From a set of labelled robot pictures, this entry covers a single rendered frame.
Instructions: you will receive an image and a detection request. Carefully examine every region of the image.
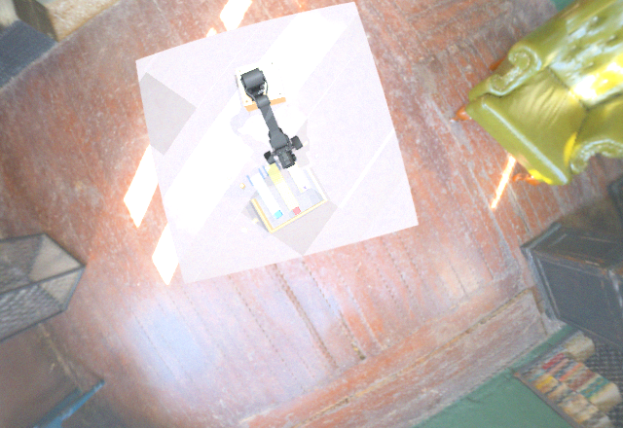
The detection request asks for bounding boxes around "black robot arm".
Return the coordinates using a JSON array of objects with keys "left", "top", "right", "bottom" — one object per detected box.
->
[{"left": 240, "top": 67, "right": 296, "bottom": 169}]

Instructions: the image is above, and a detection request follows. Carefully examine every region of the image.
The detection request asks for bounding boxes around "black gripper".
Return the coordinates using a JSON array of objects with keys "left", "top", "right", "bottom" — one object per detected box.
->
[{"left": 264, "top": 136, "right": 303, "bottom": 165}]

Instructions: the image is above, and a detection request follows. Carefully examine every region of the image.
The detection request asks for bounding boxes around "pale yellow flat strip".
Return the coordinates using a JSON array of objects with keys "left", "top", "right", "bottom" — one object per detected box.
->
[{"left": 265, "top": 163, "right": 284, "bottom": 185}]

